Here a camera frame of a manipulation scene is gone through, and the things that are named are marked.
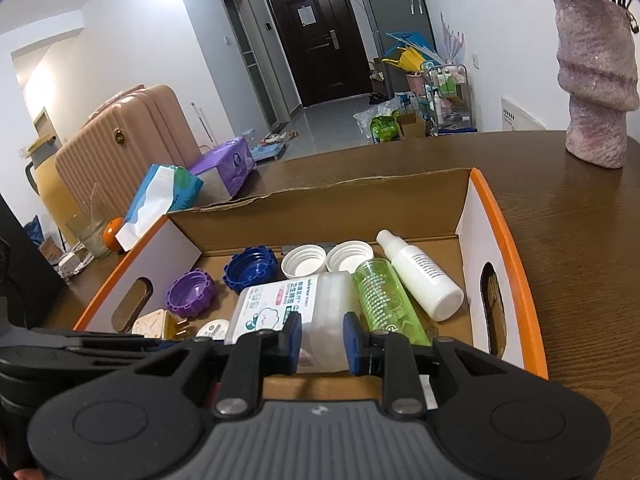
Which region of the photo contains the green plastic bottle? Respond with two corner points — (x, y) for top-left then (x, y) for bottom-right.
(353, 257), (433, 348)

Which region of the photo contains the wire cart with bottles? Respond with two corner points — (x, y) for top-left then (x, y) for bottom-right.
(422, 62), (476, 137)

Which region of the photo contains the pink textured vase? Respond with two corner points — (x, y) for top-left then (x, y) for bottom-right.
(551, 0), (640, 169)

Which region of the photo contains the white spray bottle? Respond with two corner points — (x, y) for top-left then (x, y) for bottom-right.
(376, 229), (465, 322)

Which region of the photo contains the clear labelled wipes canister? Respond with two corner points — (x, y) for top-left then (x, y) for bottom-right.
(224, 271), (357, 375)

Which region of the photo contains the clear glass cup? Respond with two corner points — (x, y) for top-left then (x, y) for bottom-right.
(65, 195), (113, 260)

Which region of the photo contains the green bag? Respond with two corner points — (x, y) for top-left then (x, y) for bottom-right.
(370, 115), (401, 143)

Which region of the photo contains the small cardboard box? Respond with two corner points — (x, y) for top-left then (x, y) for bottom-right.
(395, 112), (428, 141)

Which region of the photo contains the purple tissue pack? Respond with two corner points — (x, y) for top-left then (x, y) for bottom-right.
(189, 137), (261, 197)

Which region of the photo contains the blue bottle cap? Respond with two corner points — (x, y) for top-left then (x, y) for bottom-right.
(222, 246), (278, 295)

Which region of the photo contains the yellow watering can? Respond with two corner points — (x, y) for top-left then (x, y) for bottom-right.
(382, 46), (428, 73)

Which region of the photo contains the dark brown entrance door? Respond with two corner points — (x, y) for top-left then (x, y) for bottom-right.
(263, 0), (381, 108)

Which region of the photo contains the black paper bag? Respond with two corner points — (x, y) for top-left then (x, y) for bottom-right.
(0, 192), (66, 331)

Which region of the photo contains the blue plastic toy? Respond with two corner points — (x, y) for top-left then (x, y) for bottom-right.
(385, 31), (436, 58)

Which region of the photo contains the pink suitcase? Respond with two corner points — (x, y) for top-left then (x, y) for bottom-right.
(55, 84), (203, 241)

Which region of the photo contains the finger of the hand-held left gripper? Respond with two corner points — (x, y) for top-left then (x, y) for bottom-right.
(32, 327), (173, 352)
(70, 349), (151, 368)

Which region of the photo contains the red cardboard box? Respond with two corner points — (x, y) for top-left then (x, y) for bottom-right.
(72, 167), (549, 386)

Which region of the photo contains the orange fruit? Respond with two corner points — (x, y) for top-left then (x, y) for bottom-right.
(102, 216), (126, 252)

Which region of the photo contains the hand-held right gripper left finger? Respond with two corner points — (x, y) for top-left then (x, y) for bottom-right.
(127, 312), (303, 420)

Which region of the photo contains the blue white tissue pack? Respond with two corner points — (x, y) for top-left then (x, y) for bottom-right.
(115, 164), (205, 251)

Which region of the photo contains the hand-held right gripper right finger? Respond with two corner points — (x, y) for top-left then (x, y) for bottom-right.
(342, 311), (523, 420)

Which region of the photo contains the white charger cable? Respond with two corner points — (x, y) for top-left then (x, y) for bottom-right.
(55, 252), (93, 281)

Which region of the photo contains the purple bottle cap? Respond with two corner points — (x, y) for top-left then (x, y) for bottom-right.
(166, 270), (217, 317)

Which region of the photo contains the white plug adapter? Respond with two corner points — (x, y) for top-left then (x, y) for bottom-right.
(131, 308), (192, 343)

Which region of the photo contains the grey interior door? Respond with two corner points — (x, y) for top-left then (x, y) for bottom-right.
(218, 0), (293, 133)

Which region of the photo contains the grey fridge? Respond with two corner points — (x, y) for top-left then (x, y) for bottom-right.
(352, 0), (436, 61)

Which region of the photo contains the white bottle cap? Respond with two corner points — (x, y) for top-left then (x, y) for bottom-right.
(281, 244), (327, 281)
(326, 241), (374, 276)

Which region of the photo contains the yellow thermos jug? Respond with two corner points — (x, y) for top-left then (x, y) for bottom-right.
(25, 135), (81, 248)

